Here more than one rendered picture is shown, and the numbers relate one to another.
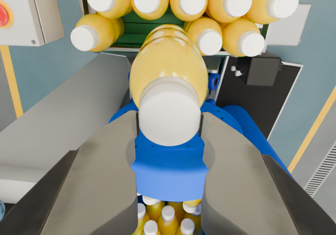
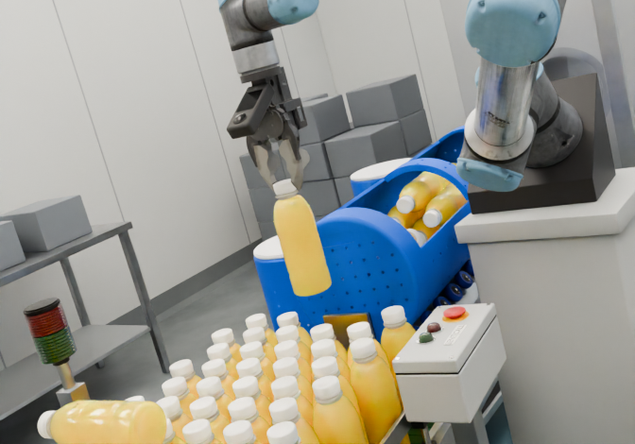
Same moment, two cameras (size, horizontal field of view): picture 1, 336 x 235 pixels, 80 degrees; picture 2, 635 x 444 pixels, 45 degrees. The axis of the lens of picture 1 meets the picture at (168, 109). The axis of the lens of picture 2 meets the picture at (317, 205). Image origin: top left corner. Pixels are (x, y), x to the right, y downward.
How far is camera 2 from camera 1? 1.27 m
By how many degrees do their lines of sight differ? 55
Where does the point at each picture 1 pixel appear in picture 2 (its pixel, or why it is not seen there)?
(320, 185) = not seen: hidden behind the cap
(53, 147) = (534, 281)
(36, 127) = (586, 316)
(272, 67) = not seen: hidden behind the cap
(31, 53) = not seen: outside the picture
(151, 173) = (352, 216)
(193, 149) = (328, 247)
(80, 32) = (390, 313)
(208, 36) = (285, 317)
